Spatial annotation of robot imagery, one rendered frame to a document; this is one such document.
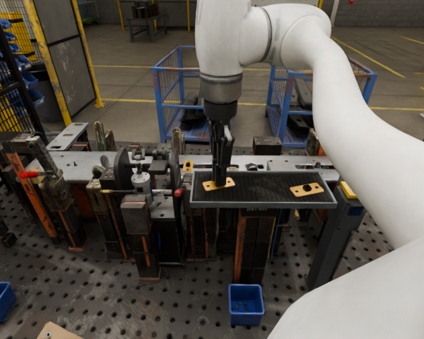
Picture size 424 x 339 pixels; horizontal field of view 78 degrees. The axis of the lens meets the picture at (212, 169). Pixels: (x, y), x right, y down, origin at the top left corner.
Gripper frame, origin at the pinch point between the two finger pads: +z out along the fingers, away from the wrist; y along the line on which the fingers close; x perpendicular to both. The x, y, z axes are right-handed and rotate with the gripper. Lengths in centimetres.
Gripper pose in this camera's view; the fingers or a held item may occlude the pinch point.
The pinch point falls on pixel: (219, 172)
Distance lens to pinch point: 69.7
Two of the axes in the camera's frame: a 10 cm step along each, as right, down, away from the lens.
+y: -3.0, -5.5, 7.8
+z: 0.0, 8.2, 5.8
